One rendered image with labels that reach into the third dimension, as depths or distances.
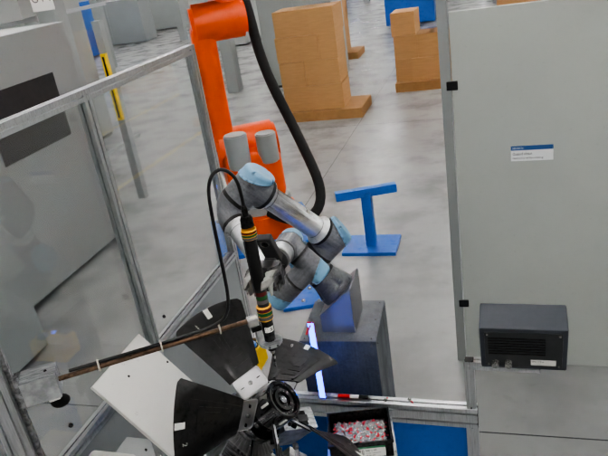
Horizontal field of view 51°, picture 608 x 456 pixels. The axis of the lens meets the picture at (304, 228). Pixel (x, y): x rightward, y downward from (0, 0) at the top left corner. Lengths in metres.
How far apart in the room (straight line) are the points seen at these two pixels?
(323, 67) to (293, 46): 0.53
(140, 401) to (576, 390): 2.55
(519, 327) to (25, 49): 4.69
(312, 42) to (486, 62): 6.44
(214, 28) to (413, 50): 5.75
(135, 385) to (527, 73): 2.29
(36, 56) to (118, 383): 4.29
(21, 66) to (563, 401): 4.61
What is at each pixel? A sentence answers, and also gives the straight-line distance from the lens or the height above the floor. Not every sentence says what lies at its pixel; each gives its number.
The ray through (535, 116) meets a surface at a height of 1.47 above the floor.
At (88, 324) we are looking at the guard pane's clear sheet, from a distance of 2.35.
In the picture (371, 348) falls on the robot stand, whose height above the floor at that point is 0.97.
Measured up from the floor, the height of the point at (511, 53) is 1.78.
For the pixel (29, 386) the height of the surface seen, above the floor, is 1.46.
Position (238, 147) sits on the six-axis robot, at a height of 0.94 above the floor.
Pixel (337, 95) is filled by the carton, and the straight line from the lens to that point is 9.64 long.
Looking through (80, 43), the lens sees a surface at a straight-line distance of 9.14.
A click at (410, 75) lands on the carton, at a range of 10.89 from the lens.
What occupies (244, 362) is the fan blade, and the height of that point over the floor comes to 1.30.
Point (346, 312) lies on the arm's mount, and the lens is 2.47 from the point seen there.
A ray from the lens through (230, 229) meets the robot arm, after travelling 2.20.
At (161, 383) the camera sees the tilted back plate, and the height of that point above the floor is 1.25.
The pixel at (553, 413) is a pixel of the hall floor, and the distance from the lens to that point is 3.68.
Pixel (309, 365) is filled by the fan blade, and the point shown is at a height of 1.17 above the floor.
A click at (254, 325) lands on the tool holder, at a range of 1.84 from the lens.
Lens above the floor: 2.38
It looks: 23 degrees down
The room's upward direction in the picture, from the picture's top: 9 degrees counter-clockwise
